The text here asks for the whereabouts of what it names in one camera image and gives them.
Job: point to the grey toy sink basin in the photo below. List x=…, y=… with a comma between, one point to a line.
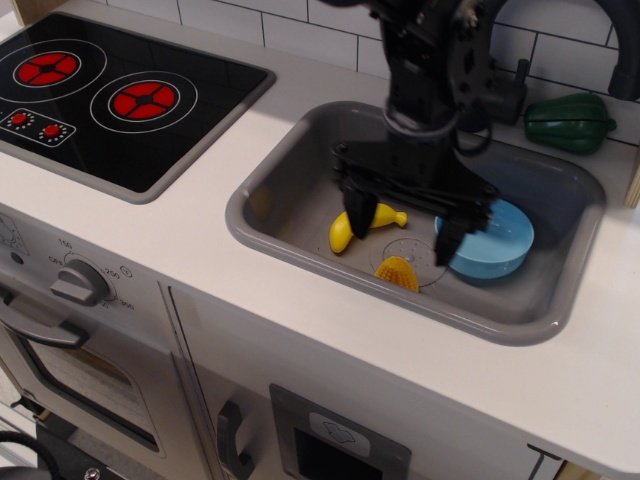
x=287, y=204

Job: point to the grey oven door handle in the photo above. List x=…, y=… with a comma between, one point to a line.
x=65, y=335

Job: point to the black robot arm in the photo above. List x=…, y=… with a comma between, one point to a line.
x=440, y=66

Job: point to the green toy bell pepper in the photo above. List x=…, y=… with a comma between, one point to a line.
x=577, y=123

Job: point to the grey cabinet door handle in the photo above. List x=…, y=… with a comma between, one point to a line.
x=236, y=463

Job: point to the grey dispenser panel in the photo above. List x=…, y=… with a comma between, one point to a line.
x=316, y=443

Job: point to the grey oven temperature knob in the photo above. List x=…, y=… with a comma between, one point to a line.
x=80, y=283

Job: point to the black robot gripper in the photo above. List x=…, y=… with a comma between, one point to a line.
x=425, y=173

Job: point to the black toy stovetop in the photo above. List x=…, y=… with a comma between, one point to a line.
x=120, y=112

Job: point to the yellow toy corn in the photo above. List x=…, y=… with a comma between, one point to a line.
x=398, y=271

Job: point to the yellow toy banana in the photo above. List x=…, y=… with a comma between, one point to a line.
x=341, y=233

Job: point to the dark grey toy faucet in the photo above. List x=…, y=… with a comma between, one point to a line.
x=505, y=98

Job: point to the light blue plastic bowl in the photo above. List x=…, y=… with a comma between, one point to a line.
x=500, y=249

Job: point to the toy oven door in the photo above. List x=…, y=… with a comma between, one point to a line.
x=124, y=392

